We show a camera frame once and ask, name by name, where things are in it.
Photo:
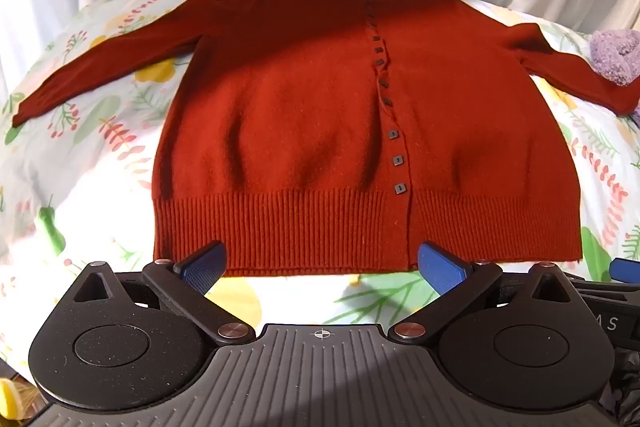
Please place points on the purple fluffy cloth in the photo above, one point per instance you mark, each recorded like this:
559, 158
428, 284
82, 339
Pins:
614, 54

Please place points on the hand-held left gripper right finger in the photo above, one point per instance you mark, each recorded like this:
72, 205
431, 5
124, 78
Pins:
442, 270

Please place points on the red knit cardigan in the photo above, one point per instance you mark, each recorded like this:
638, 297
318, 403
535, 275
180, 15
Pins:
310, 132

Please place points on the yellow object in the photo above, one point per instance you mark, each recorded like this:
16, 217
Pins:
7, 399

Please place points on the floral bed sheet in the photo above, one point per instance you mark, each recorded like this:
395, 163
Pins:
85, 177

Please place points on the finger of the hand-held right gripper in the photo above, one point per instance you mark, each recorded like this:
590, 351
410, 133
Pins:
625, 269

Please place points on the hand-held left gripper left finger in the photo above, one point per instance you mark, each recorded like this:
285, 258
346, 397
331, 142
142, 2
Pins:
204, 265

